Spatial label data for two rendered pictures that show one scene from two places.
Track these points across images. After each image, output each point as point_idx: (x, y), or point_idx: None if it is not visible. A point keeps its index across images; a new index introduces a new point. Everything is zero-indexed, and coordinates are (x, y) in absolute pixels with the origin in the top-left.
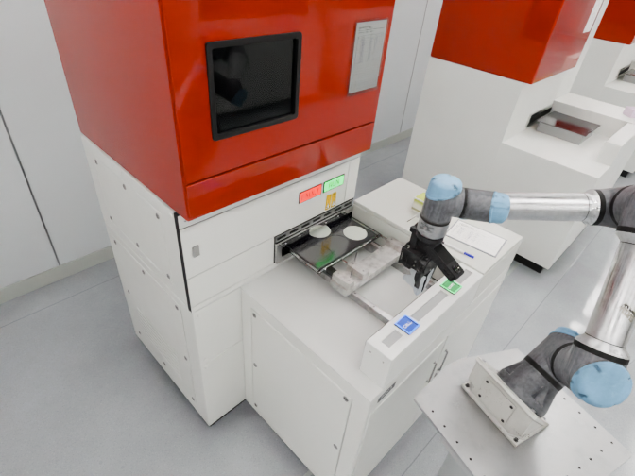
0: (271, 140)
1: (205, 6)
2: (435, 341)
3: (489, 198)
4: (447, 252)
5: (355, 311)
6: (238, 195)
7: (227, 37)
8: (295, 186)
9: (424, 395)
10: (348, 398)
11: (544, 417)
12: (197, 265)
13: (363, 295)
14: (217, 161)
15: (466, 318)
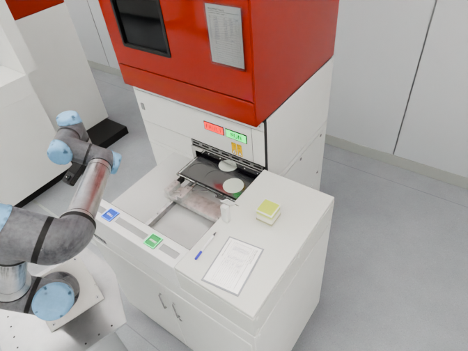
0: (157, 64)
1: None
2: (138, 262)
3: (53, 139)
4: (77, 168)
5: (159, 208)
6: (145, 87)
7: None
8: (199, 113)
9: (86, 252)
10: None
11: (52, 324)
12: (146, 115)
13: (176, 210)
14: (129, 58)
15: (186, 302)
